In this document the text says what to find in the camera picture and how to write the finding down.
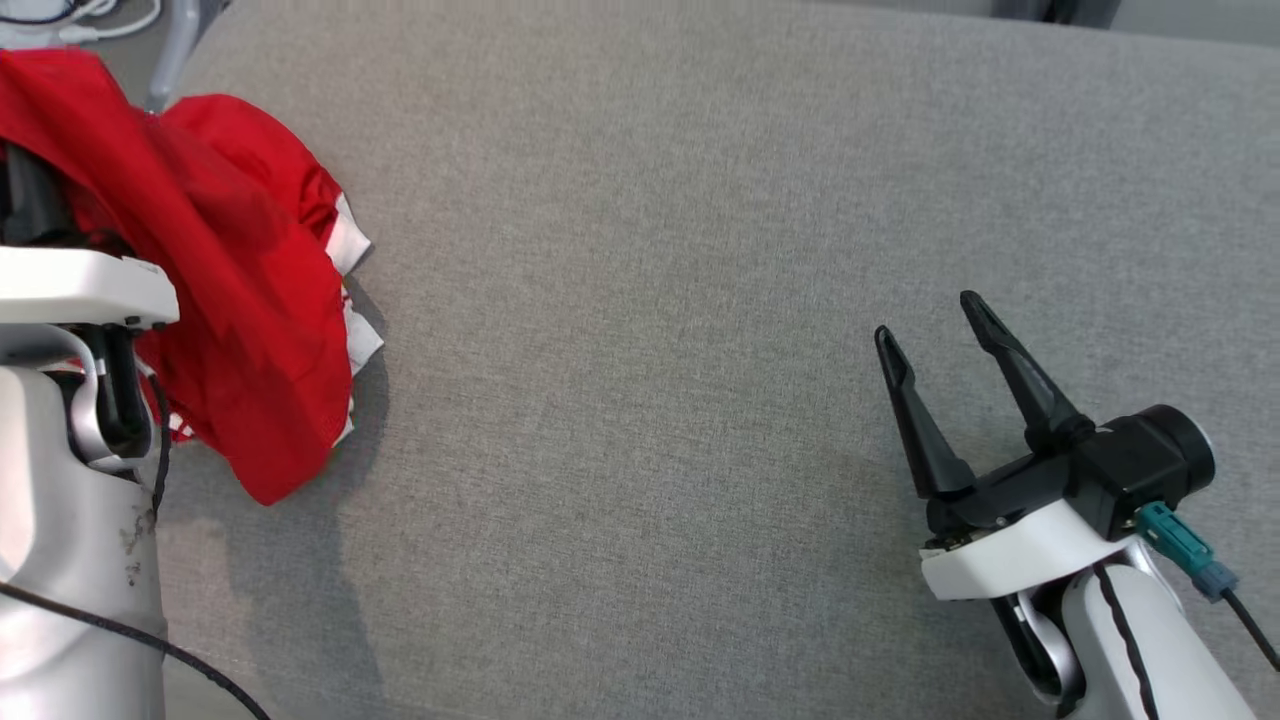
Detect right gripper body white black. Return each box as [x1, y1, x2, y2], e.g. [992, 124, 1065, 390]
[920, 450, 1141, 601]

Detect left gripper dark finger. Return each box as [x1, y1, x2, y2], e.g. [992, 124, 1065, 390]
[0, 145, 76, 249]

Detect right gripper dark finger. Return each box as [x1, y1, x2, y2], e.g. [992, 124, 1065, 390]
[960, 290, 1096, 456]
[875, 325, 976, 501]

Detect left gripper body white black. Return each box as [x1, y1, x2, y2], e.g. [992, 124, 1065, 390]
[0, 245, 181, 329]

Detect red jersey shirt number 23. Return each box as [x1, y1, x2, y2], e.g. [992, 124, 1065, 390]
[0, 45, 386, 506]

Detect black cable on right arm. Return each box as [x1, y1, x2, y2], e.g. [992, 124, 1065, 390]
[1093, 563, 1161, 720]

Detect teal right camera connector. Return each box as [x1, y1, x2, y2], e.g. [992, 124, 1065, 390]
[1137, 502, 1241, 601]

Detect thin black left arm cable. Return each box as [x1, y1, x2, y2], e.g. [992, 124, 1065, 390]
[0, 370, 271, 720]

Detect white floor cables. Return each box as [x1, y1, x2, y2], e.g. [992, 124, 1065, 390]
[0, 0, 161, 46]

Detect grey metal frame leg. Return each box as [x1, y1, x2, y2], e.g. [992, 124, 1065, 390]
[145, 0, 231, 111]

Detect thin black right connector cable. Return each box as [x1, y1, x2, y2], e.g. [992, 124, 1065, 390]
[1222, 588, 1280, 673]

